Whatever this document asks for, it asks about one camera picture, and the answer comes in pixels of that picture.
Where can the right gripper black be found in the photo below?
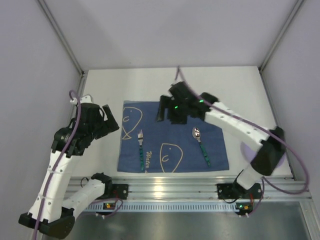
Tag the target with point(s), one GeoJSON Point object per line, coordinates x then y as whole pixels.
{"type": "Point", "coordinates": [169, 110]}

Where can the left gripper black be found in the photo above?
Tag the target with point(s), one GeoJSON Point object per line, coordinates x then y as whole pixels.
{"type": "Point", "coordinates": [103, 124]}

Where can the fork with green handle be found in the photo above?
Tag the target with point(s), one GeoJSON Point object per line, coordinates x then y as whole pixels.
{"type": "Point", "coordinates": [140, 138]}

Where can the blue cloth placemat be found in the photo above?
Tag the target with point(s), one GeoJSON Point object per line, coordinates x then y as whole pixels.
{"type": "Point", "coordinates": [167, 148]}

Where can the spoon with green handle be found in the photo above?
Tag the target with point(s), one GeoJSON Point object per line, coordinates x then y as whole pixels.
{"type": "Point", "coordinates": [197, 136]}

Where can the purple plate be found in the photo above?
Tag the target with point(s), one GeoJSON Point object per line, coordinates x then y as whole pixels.
{"type": "Point", "coordinates": [247, 152]}

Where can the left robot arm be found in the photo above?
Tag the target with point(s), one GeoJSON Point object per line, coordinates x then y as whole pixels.
{"type": "Point", "coordinates": [52, 214]}

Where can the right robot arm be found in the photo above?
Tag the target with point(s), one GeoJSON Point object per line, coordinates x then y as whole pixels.
{"type": "Point", "coordinates": [252, 135]}

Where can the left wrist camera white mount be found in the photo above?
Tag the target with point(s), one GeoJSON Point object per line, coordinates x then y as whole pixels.
{"type": "Point", "coordinates": [84, 99]}

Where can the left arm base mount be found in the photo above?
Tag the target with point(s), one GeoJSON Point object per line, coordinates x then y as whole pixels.
{"type": "Point", "coordinates": [119, 191]}

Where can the aluminium rail frame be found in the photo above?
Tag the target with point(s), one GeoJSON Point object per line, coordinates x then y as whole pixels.
{"type": "Point", "coordinates": [170, 189]}

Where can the perforated cable duct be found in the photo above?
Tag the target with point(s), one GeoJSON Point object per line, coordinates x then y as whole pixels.
{"type": "Point", "coordinates": [148, 207]}

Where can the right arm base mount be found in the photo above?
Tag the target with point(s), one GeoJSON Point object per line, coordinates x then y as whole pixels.
{"type": "Point", "coordinates": [231, 192]}

